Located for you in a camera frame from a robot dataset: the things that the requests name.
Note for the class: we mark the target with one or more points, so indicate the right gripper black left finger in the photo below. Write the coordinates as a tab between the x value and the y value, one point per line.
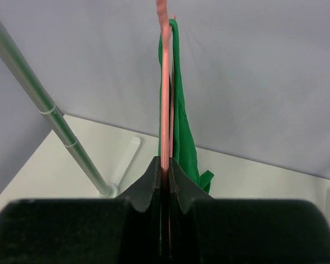
125	229

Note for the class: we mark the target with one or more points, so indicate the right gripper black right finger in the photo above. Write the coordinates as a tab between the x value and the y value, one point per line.
208	230

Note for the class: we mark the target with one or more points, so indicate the green tank top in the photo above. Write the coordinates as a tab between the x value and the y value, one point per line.
184	150

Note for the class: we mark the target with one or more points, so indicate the pink hanger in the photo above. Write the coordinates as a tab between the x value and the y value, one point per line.
161	8

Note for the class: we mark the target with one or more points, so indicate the white metal clothes rack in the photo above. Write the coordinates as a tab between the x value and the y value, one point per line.
19	67

